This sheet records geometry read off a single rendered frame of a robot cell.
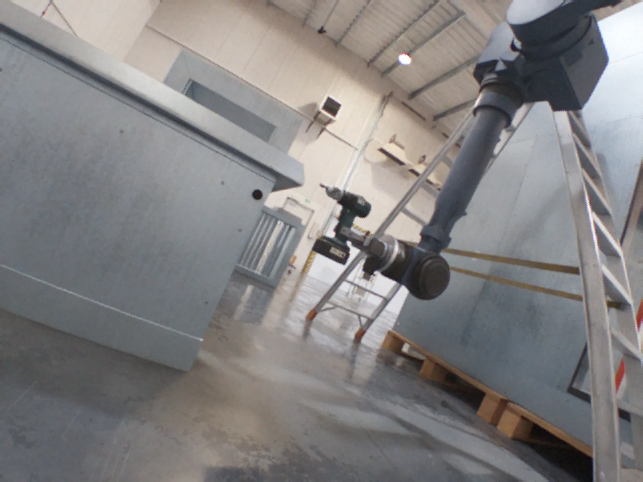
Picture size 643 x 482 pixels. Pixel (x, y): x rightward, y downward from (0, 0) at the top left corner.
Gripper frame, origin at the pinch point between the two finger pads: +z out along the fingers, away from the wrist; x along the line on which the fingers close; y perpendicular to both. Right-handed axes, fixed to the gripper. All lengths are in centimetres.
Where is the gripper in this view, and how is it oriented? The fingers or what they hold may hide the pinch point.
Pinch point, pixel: (342, 231)
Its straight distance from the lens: 104.6
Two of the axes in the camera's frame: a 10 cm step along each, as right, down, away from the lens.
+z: -8.2, -4.1, -3.9
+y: 4.3, -9.0, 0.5
